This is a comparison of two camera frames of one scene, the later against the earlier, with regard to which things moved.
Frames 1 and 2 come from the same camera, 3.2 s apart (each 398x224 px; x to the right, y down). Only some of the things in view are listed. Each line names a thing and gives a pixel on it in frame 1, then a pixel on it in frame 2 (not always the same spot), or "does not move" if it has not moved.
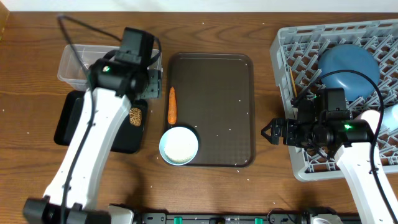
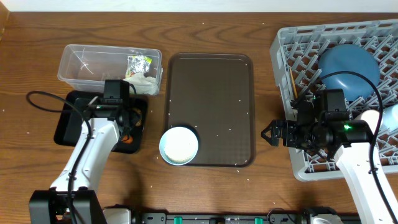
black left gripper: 155,88 to 134,117
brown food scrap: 135,116 does not move
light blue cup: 390,119 does not move
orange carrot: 172,107 to 127,140
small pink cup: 372,116 does not move
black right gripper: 289,137 does not move
